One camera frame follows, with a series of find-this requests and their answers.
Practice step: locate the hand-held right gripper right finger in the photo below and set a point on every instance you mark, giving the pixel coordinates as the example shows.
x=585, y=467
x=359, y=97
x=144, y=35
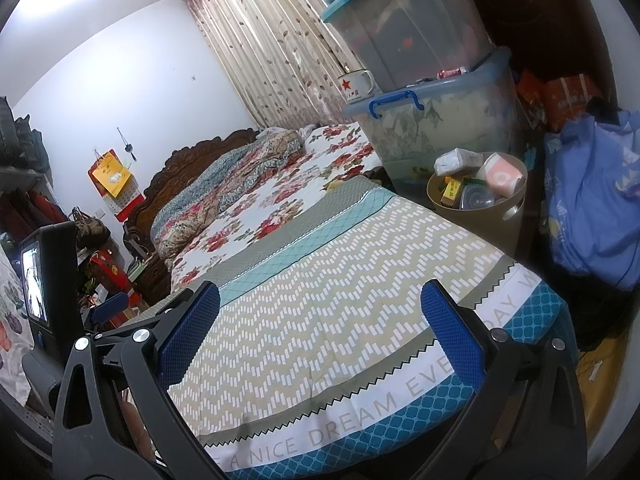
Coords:
x=450, y=335

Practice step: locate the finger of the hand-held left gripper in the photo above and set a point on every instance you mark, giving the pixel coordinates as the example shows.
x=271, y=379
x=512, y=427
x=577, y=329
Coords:
x=108, y=308

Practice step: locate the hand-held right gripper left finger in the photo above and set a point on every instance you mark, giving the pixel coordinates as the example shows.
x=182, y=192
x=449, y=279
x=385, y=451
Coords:
x=187, y=335

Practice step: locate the beige trash bin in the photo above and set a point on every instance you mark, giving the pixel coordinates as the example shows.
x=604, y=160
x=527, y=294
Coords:
x=480, y=230

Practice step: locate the pink white box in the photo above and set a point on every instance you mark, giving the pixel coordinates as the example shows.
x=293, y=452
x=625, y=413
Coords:
x=502, y=175

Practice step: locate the white tissue packet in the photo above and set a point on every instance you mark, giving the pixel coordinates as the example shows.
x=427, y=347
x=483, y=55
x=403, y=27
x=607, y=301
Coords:
x=455, y=161

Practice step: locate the person's left forearm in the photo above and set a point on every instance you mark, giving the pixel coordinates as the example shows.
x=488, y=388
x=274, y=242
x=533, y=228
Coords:
x=135, y=430

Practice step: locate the red gift bag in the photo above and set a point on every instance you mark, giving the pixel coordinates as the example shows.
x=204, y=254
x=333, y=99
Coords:
x=112, y=275

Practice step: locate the brown handbag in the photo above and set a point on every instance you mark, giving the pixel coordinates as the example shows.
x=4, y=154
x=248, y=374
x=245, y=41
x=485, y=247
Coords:
x=92, y=230

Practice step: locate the white printed cloth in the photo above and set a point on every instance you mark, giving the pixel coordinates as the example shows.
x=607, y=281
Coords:
x=10, y=360

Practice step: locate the chevron patterned blanket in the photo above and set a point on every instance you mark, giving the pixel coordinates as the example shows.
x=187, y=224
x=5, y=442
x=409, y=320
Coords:
x=350, y=310

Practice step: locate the metal shelf with clothes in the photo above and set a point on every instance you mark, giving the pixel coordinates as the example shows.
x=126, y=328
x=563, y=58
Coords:
x=20, y=175

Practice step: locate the folded floral quilt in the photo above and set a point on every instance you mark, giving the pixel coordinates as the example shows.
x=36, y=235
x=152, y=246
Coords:
x=210, y=200

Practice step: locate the carved wooden headboard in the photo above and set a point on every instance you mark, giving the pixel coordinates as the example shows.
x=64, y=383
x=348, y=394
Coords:
x=160, y=180

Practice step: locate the yellow bag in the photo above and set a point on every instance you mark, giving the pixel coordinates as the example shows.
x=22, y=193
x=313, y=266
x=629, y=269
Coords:
x=600, y=385

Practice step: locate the yellow cloth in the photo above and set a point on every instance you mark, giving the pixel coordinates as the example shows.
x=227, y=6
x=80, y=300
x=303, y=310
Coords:
x=334, y=186

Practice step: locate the blue clothing bundle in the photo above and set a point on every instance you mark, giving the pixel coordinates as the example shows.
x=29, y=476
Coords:
x=590, y=200

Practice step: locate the red cardboard box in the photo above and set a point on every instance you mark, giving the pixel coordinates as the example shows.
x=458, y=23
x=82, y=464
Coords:
x=531, y=95

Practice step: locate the red white small packet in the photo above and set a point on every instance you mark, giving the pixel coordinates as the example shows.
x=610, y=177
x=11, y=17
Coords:
x=450, y=73

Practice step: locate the white enamel mug red star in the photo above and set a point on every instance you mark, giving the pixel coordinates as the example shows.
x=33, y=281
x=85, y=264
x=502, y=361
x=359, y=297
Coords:
x=356, y=89

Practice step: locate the orange cardboard box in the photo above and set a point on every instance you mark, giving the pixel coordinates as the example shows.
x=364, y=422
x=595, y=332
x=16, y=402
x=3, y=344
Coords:
x=570, y=97

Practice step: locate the leaf print curtain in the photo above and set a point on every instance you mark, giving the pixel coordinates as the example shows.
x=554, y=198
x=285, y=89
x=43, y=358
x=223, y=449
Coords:
x=260, y=35

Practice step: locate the clear storage box teal lid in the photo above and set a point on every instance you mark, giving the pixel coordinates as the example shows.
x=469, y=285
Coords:
x=410, y=25

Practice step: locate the dark wooden wardrobe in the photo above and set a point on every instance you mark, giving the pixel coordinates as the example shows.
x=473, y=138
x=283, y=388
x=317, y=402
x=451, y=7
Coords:
x=540, y=10

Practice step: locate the red yellow wall calendar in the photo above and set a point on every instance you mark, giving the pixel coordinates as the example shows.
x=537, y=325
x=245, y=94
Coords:
x=112, y=175

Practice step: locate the hanging wall ornament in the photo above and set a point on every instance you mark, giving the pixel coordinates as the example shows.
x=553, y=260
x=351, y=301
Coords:
x=129, y=149

